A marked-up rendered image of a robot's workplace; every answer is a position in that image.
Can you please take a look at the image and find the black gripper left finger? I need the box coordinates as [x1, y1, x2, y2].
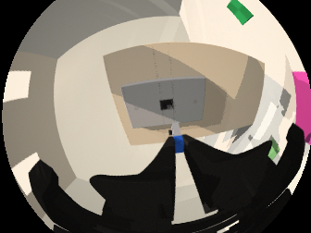
[89, 136, 177, 221]

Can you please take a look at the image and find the magenta flat square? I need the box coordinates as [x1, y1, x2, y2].
[292, 71, 311, 145]

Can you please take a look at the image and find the small green block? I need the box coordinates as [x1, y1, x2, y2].
[267, 139, 280, 161]

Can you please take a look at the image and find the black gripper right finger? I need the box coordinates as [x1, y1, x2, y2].
[181, 134, 273, 214]

